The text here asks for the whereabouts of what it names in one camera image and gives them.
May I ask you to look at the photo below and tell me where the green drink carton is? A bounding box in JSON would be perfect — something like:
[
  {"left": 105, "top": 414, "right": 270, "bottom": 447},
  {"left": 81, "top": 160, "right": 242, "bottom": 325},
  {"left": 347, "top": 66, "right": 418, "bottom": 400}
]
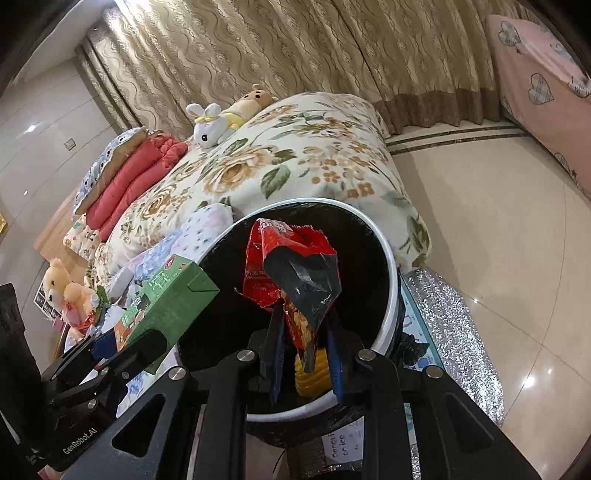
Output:
[{"left": 113, "top": 254, "right": 221, "bottom": 352}]

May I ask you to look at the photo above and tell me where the blue pink floral blanket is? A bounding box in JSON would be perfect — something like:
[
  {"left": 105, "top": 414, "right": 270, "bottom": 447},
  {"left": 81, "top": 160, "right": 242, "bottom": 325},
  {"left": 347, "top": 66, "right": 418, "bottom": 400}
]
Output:
[{"left": 99, "top": 203, "right": 235, "bottom": 324}]

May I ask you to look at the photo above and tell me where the blue dotted folded quilt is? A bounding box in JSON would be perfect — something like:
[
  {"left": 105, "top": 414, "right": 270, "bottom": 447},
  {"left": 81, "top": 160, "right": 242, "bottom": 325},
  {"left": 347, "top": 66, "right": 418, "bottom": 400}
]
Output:
[{"left": 73, "top": 128, "right": 149, "bottom": 216}]

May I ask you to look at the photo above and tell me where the red snack bag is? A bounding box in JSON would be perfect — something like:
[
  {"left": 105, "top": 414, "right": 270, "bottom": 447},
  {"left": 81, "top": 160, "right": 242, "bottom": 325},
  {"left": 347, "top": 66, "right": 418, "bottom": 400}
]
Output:
[{"left": 233, "top": 218, "right": 343, "bottom": 398}]

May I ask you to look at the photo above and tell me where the yellow bear plush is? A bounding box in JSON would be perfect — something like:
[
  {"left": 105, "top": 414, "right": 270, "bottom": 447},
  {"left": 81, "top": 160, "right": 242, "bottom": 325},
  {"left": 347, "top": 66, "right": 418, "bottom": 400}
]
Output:
[{"left": 221, "top": 84, "right": 279, "bottom": 131}]

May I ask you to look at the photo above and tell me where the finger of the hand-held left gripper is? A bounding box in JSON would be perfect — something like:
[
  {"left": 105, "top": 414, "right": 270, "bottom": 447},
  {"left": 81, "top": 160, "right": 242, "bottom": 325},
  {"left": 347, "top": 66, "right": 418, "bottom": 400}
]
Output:
[
  {"left": 50, "top": 329, "right": 182, "bottom": 409},
  {"left": 41, "top": 330, "right": 117, "bottom": 393}
]

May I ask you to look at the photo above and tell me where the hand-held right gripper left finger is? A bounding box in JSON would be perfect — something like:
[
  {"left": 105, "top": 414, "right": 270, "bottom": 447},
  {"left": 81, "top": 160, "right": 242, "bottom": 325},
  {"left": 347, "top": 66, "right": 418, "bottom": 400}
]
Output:
[{"left": 60, "top": 307, "right": 287, "bottom": 480}]

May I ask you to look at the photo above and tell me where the beige patterned curtain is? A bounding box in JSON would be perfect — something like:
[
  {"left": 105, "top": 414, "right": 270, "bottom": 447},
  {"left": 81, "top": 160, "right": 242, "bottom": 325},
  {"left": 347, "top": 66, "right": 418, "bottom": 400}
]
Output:
[{"left": 76, "top": 0, "right": 543, "bottom": 145}]

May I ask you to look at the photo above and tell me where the plain white packet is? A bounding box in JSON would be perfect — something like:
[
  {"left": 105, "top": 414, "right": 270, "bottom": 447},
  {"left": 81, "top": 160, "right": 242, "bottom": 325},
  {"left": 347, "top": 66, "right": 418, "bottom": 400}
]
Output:
[{"left": 108, "top": 265, "right": 136, "bottom": 297}]

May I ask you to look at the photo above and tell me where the beige teddy bear plush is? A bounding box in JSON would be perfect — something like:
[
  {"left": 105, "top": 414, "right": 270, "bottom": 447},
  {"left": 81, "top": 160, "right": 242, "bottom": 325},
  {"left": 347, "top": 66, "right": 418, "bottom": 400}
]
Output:
[{"left": 41, "top": 257, "right": 101, "bottom": 334}]

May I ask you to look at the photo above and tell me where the silver foil mat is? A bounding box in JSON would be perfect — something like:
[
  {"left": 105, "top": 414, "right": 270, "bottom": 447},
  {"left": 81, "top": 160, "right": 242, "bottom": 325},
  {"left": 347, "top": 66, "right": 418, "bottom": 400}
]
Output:
[{"left": 401, "top": 269, "right": 505, "bottom": 426}]

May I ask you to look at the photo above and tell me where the red folded quilt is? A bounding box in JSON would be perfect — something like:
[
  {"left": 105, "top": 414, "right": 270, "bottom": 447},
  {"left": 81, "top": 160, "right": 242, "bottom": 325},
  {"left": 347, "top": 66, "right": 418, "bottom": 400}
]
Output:
[{"left": 85, "top": 133, "right": 188, "bottom": 241}]

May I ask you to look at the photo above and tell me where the pink heart-print covered mattress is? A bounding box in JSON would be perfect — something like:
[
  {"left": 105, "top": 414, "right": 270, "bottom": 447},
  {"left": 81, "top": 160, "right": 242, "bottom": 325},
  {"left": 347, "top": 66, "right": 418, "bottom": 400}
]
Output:
[{"left": 487, "top": 14, "right": 591, "bottom": 200}]

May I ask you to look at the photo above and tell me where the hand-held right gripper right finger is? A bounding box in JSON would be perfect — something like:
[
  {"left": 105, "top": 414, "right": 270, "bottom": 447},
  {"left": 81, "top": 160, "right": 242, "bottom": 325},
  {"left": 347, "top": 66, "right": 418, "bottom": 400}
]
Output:
[{"left": 318, "top": 318, "right": 541, "bottom": 480}]

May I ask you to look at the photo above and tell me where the white bin with black liner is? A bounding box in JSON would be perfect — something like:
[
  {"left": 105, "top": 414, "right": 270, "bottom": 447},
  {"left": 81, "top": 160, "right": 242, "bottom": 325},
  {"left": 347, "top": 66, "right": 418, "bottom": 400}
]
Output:
[{"left": 178, "top": 198, "right": 408, "bottom": 424}]

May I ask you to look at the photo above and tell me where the cream floral blanket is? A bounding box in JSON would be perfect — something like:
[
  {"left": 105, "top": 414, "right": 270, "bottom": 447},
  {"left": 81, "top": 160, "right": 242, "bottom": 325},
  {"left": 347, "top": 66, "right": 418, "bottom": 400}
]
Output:
[{"left": 62, "top": 92, "right": 433, "bottom": 296}]

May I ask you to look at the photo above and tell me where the white bunny plush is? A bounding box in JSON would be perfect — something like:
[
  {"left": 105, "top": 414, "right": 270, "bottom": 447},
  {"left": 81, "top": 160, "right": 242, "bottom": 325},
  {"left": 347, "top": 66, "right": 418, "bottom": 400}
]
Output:
[{"left": 186, "top": 102, "right": 246, "bottom": 148}]

